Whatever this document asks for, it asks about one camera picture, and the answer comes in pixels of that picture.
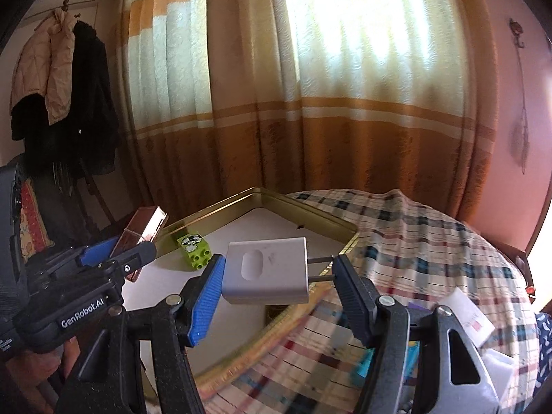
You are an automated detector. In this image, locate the orange and cream curtain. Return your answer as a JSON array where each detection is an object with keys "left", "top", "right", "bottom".
[{"left": 116, "top": 0, "right": 501, "bottom": 229}]

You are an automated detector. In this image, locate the wall coat hook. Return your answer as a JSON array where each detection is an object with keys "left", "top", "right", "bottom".
[{"left": 58, "top": 0, "right": 82, "bottom": 22}]

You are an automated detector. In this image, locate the teal printed toy brick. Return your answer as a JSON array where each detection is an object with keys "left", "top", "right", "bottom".
[{"left": 357, "top": 340, "right": 421, "bottom": 391}]

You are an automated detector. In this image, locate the red patterned cushion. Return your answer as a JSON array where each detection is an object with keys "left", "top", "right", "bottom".
[{"left": 19, "top": 179, "right": 55, "bottom": 264}]

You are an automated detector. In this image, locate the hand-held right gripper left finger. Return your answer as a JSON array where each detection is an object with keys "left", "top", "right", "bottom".
[{"left": 65, "top": 254, "right": 227, "bottom": 414}]

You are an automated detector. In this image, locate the black jacket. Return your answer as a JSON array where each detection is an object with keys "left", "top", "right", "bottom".
[{"left": 11, "top": 21, "right": 121, "bottom": 177}]

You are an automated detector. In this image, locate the beige padded jacket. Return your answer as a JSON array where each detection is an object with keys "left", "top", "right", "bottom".
[{"left": 9, "top": 9, "right": 76, "bottom": 126}]

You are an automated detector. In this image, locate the dark wooden chair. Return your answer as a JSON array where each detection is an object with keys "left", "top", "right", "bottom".
[{"left": 26, "top": 155, "right": 119, "bottom": 246}]

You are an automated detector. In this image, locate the metal wall hook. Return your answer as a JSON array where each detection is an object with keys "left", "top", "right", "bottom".
[{"left": 509, "top": 18, "right": 526, "bottom": 48}]

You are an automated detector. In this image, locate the plaid tablecloth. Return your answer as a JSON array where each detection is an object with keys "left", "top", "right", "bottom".
[{"left": 196, "top": 188, "right": 540, "bottom": 414}]

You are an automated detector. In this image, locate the green printed toy brick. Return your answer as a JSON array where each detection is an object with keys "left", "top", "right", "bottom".
[{"left": 177, "top": 233, "right": 216, "bottom": 272}]

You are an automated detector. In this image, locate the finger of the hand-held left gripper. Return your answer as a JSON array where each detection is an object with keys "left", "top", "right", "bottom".
[
  {"left": 29, "top": 236, "right": 124, "bottom": 276},
  {"left": 92, "top": 244, "right": 157, "bottom": 285}
]

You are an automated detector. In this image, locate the rose gold metallic box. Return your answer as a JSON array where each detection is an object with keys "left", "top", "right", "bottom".
[{"left": 111, "top": 206, "right": 169, "bottom": 284}]

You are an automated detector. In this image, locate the blue patterned cushion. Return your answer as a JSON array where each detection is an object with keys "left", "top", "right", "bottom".
[{"left": 535, "top": 310, "right": 552, "bottom": 363}]

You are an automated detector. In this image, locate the gold metal tin tray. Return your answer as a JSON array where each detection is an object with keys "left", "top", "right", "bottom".
[{"left": 142, "top": 187, "right": 361, "bottom": 402}]

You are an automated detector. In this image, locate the white power adapter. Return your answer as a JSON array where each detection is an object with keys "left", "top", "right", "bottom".
[{"left": 221, "top": 237, "right": 335, "bottom": 306}]

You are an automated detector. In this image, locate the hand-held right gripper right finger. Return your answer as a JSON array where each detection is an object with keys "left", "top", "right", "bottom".
[{"left": 333, "top": 254, "right": 501, "bottom": 414}]

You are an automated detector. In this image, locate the hanging feather ornament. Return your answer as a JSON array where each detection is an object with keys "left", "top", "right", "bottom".
[{"left": 509, "top": 45, "right": 532, "bottom": 169}]

